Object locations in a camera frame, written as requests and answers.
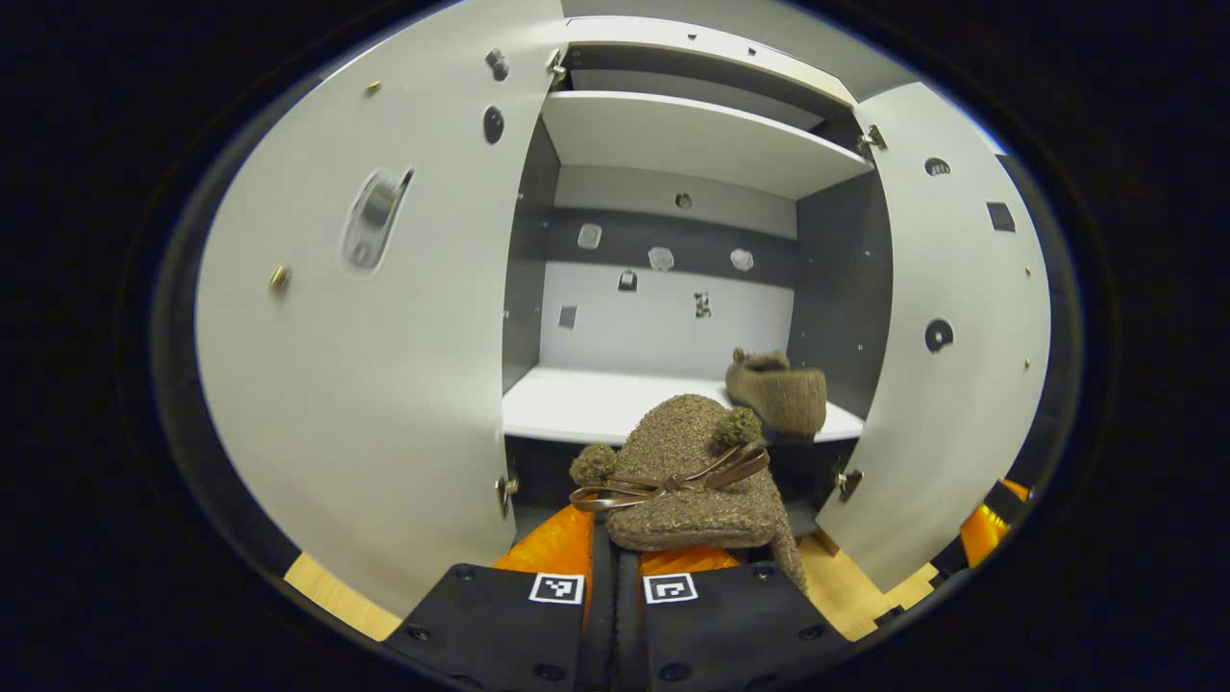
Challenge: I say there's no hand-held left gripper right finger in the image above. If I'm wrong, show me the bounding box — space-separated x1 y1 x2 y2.
615 546 858 692

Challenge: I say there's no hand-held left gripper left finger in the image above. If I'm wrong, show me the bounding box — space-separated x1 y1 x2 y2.
382 505 617 692

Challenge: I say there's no white shoe cabinet door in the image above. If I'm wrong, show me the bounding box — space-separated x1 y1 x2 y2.
195 0 568 616
815 82 1051 592

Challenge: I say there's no brown fuzzy shoe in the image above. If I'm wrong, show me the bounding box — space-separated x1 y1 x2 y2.
726 348 828 439
569 394 808 592

